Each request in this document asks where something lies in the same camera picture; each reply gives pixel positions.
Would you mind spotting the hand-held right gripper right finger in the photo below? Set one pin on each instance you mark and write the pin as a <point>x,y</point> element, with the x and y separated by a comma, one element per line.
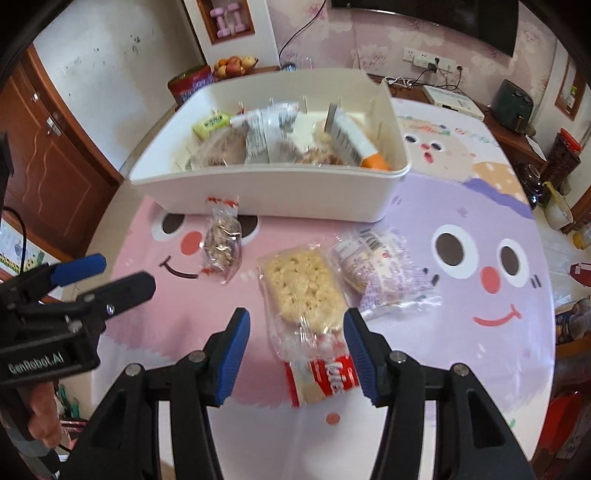
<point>361,357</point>

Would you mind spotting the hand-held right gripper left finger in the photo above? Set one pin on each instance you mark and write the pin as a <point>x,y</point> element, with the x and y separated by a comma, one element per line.
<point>233,362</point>

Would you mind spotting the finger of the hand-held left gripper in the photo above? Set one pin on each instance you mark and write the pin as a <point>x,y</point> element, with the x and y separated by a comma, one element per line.
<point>124,288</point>
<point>78,270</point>

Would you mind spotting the white plastic storage box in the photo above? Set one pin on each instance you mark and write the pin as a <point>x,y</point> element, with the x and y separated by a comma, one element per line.
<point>277,196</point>

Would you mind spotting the grey white snack packet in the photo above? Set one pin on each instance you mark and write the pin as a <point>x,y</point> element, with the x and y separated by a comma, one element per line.
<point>258,138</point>

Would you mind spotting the orange white oat packet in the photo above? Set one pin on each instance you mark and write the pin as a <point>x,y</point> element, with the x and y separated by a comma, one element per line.
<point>352,138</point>

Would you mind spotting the person's left hand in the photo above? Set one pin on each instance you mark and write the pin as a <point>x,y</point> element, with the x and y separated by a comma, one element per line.
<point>45,413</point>

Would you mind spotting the purple print white packet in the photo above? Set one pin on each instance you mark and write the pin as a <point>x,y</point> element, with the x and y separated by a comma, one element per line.
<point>378,270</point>

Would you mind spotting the clear nut bar packet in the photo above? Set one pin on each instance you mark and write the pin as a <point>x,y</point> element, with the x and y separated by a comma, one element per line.
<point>221,244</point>

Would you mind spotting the brown wooden door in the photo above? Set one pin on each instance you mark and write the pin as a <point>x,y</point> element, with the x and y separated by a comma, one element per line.
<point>51,161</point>

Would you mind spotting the clear bread packet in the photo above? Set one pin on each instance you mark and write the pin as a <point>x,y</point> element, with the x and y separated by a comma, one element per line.
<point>221,148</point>

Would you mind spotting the printed cartoon tablecloth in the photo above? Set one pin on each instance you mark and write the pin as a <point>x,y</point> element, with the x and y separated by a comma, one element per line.
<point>461,207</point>

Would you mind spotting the green yellow snack packet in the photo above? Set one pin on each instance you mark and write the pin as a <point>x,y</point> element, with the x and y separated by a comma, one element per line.
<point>210,125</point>

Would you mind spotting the dark nut bar packet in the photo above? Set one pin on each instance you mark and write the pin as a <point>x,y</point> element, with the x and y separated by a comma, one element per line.
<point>314,158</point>

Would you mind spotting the red printed tin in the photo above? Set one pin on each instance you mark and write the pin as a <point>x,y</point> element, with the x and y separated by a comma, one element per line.
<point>189,85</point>

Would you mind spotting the dark round vase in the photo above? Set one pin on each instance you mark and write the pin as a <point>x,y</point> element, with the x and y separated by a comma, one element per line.
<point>526,187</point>

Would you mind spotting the white jug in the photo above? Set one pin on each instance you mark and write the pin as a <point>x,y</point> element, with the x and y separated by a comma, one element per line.
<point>558,210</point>

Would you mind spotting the fruit bowl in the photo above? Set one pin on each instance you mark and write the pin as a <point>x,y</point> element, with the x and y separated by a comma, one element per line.
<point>234,67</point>

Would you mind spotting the yellow liquid bottle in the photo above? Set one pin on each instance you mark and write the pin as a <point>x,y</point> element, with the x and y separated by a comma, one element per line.
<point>582,237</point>

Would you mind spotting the wooden television cabinet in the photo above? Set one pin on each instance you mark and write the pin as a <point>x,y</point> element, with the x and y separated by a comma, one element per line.
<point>508,143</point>

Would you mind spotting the wooden side cabinet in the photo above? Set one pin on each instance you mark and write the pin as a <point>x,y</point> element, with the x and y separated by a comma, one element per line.
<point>265,69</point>

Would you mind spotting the white set-top box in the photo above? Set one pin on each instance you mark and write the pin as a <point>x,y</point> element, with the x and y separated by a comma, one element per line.
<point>452,102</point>

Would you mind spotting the dark red patterned canister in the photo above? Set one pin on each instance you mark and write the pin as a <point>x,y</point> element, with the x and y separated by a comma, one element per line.
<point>561,161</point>

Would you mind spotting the pink dumbbell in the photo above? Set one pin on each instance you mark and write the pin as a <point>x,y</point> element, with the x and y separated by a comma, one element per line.
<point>235,17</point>
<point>219,19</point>

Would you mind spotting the dark green air fryer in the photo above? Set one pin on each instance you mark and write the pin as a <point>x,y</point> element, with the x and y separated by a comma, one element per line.
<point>510,106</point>

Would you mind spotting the wooden framed wall niche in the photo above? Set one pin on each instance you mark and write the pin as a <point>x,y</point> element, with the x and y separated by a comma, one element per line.
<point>559,92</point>
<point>203,27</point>

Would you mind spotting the white wall power outlet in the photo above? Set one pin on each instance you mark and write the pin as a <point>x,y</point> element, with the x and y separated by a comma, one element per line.
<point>422,59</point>

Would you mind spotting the black wall television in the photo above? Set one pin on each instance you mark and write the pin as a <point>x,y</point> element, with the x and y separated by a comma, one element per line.
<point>461,23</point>

